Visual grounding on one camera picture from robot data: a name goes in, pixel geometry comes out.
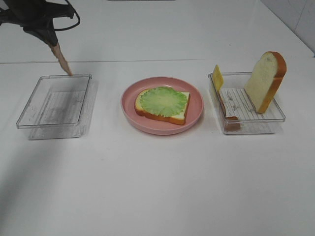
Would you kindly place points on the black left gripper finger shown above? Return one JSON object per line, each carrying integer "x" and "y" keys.
{"x": 46, "y": 35}

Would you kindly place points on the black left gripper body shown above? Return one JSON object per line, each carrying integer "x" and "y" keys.
{"x": 35, "y": 14}

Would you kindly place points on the bacon strip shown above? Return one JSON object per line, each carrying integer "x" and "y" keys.
{"x": 231, "y": 124}
{"x": 61, "y": 59}

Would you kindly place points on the green lettuce leaf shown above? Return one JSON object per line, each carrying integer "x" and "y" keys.
{"x": 163, "y": 101}

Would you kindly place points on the white bread slice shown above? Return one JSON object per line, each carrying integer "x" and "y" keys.
{"x": 179, "y": 120}
{"x": 265, "y": 80}

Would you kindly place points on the clear plastic left container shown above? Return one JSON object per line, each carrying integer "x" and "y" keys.
{"x": 59, "y": 107}

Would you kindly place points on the clear plastic container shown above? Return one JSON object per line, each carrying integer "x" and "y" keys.
{"x": 238, "y": 104}
{"x": 59, "y": 107}

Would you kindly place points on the pink round plate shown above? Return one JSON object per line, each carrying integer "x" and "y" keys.
{"x": 194, "y": 111}

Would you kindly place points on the yellow cheese slice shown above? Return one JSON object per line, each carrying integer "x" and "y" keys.
{"x": 217, "y": 78}

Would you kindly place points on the clear plastic right container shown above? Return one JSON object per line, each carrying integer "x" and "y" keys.
{"x": 238, "y": 104}

